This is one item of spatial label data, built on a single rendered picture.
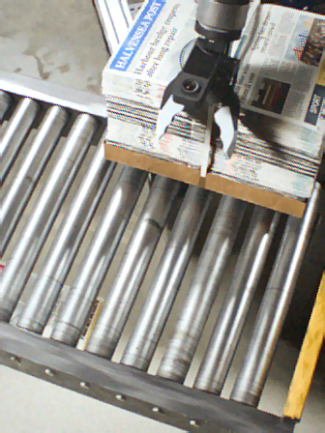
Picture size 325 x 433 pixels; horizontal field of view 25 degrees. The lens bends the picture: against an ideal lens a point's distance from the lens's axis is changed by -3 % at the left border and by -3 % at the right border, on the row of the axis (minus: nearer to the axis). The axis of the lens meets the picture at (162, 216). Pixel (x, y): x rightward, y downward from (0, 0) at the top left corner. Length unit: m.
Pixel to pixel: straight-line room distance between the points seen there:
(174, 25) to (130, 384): 0.61
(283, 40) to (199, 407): 0.64
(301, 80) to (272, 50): 0.08
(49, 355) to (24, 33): 1.67
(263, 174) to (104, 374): 0.43
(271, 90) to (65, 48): 1.53
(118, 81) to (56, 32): 1.50
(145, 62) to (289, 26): 0.28
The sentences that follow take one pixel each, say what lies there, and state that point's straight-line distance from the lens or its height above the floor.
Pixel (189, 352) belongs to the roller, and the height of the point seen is 0.79.
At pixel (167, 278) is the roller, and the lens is 1.32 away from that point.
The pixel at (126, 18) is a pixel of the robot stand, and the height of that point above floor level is 0.21.
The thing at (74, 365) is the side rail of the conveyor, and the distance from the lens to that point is 1.27.
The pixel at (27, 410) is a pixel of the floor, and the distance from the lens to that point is 2.10.
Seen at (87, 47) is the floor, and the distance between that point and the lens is 2.66.
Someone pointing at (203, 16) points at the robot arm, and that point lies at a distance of 1.10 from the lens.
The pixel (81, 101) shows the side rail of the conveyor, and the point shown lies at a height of 0.80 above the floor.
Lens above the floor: 2.01
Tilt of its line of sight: 62 degrees down
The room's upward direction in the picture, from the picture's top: 2 degrees counter-clockwise
